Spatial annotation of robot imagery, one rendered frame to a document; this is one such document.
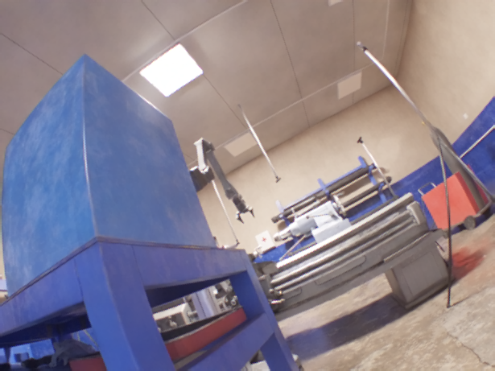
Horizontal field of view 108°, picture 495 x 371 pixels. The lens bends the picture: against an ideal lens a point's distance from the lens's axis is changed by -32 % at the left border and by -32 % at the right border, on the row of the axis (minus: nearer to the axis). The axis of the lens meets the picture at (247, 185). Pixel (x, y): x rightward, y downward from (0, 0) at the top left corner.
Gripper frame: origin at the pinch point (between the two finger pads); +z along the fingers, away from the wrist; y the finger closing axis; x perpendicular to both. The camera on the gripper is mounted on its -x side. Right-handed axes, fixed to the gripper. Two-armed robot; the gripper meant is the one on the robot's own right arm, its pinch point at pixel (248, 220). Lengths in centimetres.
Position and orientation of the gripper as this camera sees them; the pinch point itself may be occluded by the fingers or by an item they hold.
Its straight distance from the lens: 198.0
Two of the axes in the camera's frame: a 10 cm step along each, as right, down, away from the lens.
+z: 5.2, 8.4, 1.4
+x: -1.3, 2.4, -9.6
